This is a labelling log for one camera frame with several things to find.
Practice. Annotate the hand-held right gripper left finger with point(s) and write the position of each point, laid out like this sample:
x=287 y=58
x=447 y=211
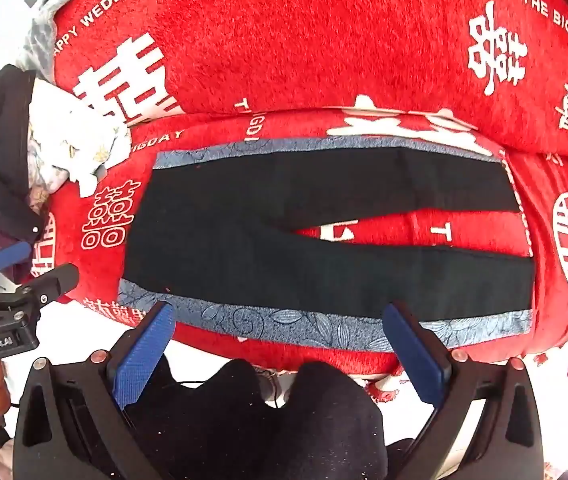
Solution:
x=142 y=355

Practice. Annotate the person's legs in black trousers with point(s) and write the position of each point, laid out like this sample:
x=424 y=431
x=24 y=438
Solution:
x=244 y=430

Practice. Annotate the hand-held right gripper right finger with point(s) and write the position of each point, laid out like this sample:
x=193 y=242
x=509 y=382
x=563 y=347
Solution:
x=414 y=355

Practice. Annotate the white floral cloth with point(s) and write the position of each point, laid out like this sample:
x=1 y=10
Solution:
x=71 y=135

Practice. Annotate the grey cloth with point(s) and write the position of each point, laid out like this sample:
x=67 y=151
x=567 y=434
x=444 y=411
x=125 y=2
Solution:
x=46 y=25

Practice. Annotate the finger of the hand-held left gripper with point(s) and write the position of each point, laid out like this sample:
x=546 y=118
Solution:
x=51 y=282
x=8 y=256

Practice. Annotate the black pants with blue trim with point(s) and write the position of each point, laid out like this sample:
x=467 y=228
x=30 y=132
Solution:
x=223 y=240

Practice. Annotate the red printed blanket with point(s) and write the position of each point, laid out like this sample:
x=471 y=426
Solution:
x=314 y=50

